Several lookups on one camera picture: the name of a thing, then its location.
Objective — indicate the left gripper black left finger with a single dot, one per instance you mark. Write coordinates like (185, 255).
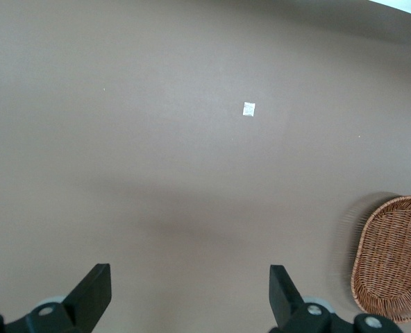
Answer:
(87, 298)

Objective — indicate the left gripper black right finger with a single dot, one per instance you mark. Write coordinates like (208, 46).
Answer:
(285, 301)

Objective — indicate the brown wicker oval basket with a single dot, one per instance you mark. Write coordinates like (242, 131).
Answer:
(393, 256)

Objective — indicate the small square tape patch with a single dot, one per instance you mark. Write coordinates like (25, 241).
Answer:
(249, 109)

